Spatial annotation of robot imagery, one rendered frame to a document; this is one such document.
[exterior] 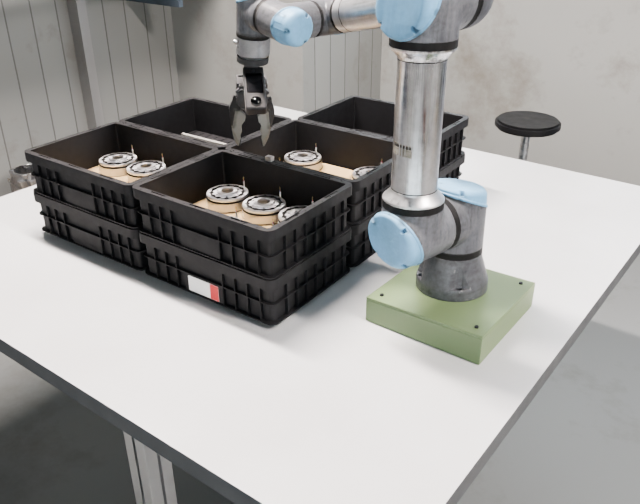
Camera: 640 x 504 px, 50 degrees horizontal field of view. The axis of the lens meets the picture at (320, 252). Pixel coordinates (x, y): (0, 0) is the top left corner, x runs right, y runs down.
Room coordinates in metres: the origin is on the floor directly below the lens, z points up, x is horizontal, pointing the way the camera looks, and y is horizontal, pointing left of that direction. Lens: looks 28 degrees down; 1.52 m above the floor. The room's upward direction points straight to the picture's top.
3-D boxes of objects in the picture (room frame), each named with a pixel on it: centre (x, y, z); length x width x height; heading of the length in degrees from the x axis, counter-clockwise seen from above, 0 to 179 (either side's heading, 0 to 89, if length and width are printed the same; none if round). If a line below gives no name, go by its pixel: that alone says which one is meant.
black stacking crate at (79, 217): (1.65, 0.49, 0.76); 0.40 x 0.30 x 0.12; 54
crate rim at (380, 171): (1.66, -0.01, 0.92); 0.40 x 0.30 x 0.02; 54
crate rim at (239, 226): (1.41, 0.17, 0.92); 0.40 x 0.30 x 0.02; 54
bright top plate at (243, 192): (1.53, 0.22, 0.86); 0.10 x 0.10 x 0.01
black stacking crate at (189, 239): (1.41, 0.17, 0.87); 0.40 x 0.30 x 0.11; 54
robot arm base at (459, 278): (1.27, -0.28, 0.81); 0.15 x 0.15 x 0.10
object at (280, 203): (1.47, 0.13, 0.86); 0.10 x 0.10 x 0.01
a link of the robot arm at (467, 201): (1.27, -0.27, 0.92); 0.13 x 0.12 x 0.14; 131
